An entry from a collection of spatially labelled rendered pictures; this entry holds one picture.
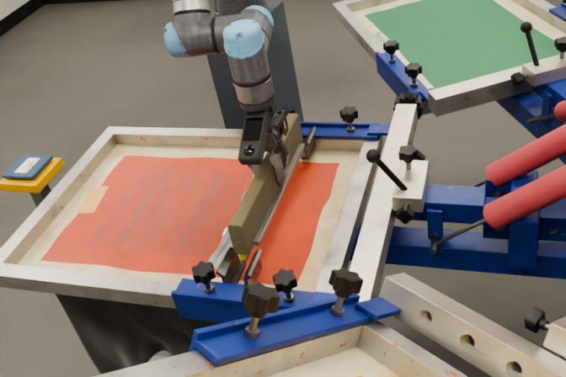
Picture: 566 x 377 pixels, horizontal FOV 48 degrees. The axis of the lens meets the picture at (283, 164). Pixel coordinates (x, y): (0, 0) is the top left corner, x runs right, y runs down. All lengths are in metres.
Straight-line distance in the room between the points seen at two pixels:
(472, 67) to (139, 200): 1.00
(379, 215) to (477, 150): 1.99
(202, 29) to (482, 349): 0.81
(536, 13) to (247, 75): 1.22
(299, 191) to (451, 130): 1.96
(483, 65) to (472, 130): 1.46
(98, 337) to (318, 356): 0.89
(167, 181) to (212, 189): 0.14
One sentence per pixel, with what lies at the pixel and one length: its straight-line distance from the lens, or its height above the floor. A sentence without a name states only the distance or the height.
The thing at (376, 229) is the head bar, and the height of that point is 1.04.
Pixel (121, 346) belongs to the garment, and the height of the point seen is 0.69.
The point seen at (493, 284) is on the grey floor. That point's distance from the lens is 2.57.
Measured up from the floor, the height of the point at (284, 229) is 0.95.
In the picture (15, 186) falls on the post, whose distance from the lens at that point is 1.89.
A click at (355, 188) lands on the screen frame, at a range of 1.43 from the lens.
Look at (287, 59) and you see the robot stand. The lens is 1.93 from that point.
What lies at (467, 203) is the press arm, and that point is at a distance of 1.29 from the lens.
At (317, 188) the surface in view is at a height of 0.95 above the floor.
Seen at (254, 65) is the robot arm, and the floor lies 1.34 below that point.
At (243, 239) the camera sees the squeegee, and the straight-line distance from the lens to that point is 1.23.
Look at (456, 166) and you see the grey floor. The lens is 3.13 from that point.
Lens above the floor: 1.87
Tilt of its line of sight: 35 degrees down
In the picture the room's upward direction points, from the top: 12 degrees counter-clockwise
